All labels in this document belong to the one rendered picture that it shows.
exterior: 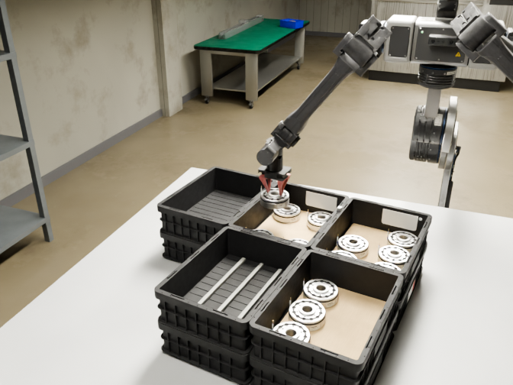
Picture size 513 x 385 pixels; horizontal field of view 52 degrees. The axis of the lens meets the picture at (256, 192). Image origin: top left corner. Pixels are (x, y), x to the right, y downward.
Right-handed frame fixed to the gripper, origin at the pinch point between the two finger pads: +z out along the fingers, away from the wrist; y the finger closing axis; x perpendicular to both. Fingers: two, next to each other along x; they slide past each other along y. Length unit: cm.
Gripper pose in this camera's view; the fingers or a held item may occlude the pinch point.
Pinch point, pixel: (275, 192)
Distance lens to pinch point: 185.4
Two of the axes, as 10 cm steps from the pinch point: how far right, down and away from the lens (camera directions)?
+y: 8.8, 2.1, -4.3
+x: 4.8, -4.1, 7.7
